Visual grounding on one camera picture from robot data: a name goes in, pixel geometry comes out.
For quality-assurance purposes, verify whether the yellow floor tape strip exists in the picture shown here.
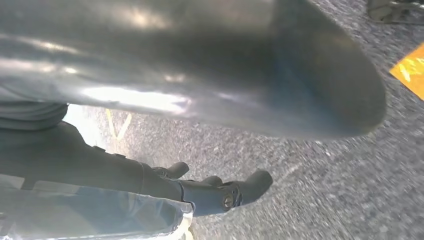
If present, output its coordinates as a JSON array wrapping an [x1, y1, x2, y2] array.
[[105, 108, 133, 142]]

